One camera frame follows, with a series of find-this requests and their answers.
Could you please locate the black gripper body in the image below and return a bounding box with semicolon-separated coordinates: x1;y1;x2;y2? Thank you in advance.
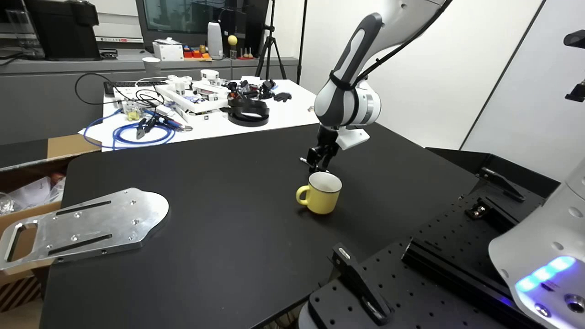
315;124;344;157

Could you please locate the yellow mug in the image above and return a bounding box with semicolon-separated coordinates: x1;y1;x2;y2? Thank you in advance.
295;170;344;217

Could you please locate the black upright pole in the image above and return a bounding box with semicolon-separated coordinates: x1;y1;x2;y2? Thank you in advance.
297;0;311;86

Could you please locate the black tripod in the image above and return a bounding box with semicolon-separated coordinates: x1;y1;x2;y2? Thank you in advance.
255;0;289;82

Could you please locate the black clamp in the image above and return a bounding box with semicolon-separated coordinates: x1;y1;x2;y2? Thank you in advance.
331;243;394;325

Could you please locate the white speaker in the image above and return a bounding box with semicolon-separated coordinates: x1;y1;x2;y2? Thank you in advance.
205;20;227;60

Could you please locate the black computer monitor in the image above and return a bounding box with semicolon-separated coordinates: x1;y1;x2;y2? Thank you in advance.
134;0;271;55

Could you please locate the small white box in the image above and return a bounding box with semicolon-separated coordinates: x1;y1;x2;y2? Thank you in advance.
150;36;185;62

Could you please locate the grey metal plate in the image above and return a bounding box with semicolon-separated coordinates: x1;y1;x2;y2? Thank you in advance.
0;186;172;274

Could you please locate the large cardboard box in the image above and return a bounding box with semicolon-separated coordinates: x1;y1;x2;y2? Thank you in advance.
0;133;105;314

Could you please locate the black box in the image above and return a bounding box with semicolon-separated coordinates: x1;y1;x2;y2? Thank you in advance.
22;0;103;62

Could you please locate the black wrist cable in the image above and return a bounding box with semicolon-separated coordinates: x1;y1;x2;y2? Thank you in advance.
328;11;428;95

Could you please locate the black coiled cable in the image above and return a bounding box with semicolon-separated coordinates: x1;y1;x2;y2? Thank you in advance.
227;95;273;128

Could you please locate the black aluminium rail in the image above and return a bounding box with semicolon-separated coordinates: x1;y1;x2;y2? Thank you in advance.
401;237;520;314

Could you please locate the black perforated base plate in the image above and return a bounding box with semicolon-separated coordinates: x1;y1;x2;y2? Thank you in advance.
297;173;564;329

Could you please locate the blue cable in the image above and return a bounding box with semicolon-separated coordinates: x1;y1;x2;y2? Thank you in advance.
81;106;187;151

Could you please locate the black bracket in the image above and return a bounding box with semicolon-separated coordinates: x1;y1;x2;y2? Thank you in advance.
465;166;527;223

